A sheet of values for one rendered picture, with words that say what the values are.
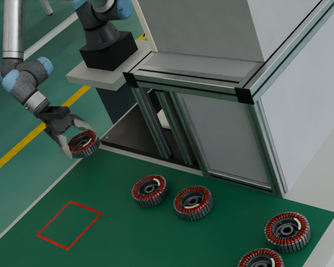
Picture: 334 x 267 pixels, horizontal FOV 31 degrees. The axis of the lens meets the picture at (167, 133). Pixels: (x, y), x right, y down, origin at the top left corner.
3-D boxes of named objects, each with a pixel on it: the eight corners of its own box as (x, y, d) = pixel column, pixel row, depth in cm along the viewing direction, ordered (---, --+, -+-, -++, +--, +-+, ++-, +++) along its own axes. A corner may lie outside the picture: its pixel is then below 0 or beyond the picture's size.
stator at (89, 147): (64, 156, 206) (60, 148, 204) (86, 135, 212) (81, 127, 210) (85, 162, 199) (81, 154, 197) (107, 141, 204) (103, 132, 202)
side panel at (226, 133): (203, 176, 180) (168, 91, 162) (208, 170, 182) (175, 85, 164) (282, 198, 162) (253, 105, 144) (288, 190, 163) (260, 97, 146)
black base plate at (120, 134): (102, 144, 213) (99, 140, 212) (202, 46, 245) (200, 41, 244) (204, 171, 182) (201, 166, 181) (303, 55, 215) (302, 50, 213)
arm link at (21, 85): (19, 63, 203) (3, 76, 197) (43, 85, 204) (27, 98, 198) (12, 74, 209) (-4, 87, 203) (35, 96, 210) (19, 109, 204)
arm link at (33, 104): (41, 87, 202) (24, 102, 198) (51, 96, 203) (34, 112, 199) (36, 95, 209) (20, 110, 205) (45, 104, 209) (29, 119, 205)
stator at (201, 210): (177, 198, 176) (173, 189, 174) (213, 189, 174) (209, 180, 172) (176, 225, 167) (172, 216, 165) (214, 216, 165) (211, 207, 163)
